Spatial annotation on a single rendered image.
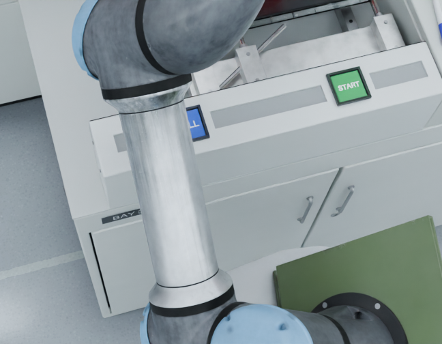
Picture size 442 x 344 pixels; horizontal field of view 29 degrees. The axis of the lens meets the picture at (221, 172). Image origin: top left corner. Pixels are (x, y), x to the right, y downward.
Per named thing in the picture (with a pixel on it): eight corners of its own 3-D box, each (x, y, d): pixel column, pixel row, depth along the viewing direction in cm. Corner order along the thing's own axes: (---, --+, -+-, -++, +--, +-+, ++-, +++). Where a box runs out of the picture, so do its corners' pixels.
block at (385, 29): (369, 25, 147) (373, 16, 144) (387, 21, 147) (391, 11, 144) (385, 65, 144) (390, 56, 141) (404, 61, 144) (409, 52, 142)
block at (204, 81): (187, 67, 141) (188, 59, 139) (207, 63, 142) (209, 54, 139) (201, 110, 139) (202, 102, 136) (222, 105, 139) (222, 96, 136)
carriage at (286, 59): (183, 77, 144) (183, 69, 141) (383, 30, 150) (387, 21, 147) (196, 119, 141) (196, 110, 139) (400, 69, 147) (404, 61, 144)
